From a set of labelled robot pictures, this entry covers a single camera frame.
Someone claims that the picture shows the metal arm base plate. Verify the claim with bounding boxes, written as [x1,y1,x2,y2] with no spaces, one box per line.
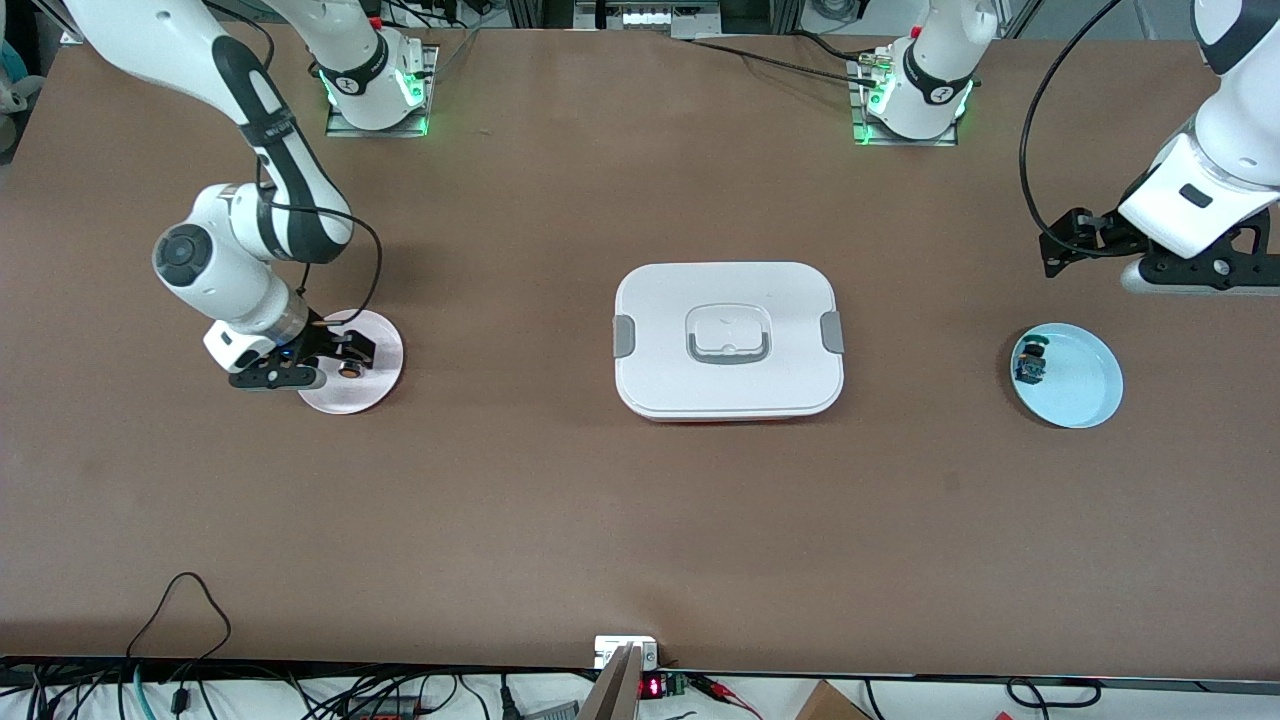
[850,55,961,148]
[325,45,441,139]

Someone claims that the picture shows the white side desk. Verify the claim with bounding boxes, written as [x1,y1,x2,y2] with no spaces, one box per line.
[0,672,1280,720]

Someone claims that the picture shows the white round plate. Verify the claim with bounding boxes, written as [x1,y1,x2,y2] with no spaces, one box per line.
[298,309,405,415]

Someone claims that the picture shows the thin black looped cable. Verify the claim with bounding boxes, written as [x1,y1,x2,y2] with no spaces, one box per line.
[125,572,233,663]

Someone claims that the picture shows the black base cable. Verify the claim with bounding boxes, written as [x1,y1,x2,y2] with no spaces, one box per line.
[680,33,883,89]

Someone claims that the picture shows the brown cardboard box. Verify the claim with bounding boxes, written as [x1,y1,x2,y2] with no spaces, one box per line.
[795,680,873,720]

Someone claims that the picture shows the black coiled cable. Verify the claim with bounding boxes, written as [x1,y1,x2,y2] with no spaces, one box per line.
[1005,677,1103,713]

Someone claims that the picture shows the white lidded lunch box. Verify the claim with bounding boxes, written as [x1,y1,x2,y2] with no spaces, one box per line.
[612,262,846,423]

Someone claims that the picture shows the white socket box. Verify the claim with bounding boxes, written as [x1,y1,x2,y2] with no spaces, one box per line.
[594,636,661,669]

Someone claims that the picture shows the light blue round plate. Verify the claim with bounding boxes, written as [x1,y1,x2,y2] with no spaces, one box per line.
[1010,322,1124,429]

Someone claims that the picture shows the aluminium frame rack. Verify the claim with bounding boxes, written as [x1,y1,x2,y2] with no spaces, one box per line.
[505,0,806,39]

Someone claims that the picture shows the aluminium profile bar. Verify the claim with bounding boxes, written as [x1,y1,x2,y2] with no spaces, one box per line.
[578,645,643,720]

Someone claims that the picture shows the red black clip leads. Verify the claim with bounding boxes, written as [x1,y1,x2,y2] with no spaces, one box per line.
[690,675,764,719]

